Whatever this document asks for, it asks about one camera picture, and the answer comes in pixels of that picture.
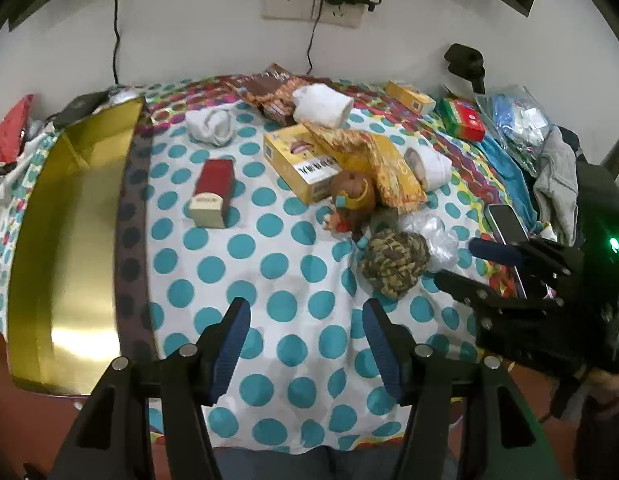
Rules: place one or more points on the white towel roll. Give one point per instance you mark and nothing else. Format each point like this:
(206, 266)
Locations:
(319, 105)

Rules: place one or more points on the large yellow cartoon box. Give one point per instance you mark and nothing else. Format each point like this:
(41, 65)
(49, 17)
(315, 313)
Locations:
(289, 160)

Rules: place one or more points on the person's grey pants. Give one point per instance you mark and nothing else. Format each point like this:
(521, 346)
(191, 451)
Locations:
(309, 465)

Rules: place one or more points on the orange yellow snack bag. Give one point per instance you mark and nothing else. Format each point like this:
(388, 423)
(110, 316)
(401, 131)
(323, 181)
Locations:
(389, 170)

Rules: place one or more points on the grey cloth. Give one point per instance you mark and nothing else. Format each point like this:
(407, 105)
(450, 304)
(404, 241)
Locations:
(557, 180)

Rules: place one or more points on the small yellow box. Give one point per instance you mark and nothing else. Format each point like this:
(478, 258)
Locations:
(407, 95)

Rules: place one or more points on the brown snack packet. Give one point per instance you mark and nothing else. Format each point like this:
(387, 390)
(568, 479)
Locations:
(262, 87)

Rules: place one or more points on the red plastic bag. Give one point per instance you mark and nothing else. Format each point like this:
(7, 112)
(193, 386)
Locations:
(9, 125)

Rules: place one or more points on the white fabric roll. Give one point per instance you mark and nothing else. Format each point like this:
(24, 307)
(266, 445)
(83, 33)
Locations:
(434, 165)

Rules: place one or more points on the black clamp stand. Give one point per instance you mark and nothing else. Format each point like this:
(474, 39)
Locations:
(462, 57)

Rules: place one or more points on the white cloth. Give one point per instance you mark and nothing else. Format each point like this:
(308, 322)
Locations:
(9, 185)

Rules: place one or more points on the red box with beige cap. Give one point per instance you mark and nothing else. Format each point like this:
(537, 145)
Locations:
(214, 177)

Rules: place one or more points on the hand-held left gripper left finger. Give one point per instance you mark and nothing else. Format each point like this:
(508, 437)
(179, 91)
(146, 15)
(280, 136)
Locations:
(232, 350)

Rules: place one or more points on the blue cloth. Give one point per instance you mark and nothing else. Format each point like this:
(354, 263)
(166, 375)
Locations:
(504, 170)

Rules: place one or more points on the clear plastic bag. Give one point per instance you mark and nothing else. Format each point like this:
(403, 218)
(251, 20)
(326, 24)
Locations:
(432, 230)

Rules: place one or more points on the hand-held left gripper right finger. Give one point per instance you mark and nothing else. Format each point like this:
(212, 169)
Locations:
(384, 350)

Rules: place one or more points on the green and red box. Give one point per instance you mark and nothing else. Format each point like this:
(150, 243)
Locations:
(462, 117)

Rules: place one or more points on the plastic bag of blue items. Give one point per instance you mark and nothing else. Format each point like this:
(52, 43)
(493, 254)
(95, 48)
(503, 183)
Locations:
(514, 120)

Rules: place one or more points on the brown headed doll toy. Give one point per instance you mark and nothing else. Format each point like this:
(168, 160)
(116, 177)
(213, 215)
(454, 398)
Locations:
(352, 190)

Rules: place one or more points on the black smartphone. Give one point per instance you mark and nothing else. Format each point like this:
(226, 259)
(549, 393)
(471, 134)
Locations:
(507, 222)

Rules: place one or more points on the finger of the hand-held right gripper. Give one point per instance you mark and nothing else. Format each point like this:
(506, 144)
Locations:
(464, 287)
(497, 251)

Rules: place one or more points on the person's right forearm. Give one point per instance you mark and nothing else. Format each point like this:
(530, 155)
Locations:
(604, 435)

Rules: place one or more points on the white wall socket plate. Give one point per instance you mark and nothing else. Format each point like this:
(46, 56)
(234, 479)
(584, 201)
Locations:
(289, 0)

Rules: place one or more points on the white rolled sock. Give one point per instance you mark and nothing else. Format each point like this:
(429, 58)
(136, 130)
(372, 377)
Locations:
(212, 127)

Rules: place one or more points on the polka dot tablecloth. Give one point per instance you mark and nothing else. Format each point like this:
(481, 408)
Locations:
(289, 285)

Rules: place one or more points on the black set-top box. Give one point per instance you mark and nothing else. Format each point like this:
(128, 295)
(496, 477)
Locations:
(77, 107)

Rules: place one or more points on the golden tin tray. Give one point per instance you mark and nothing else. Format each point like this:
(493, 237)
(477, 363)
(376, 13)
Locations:
(64, 235)

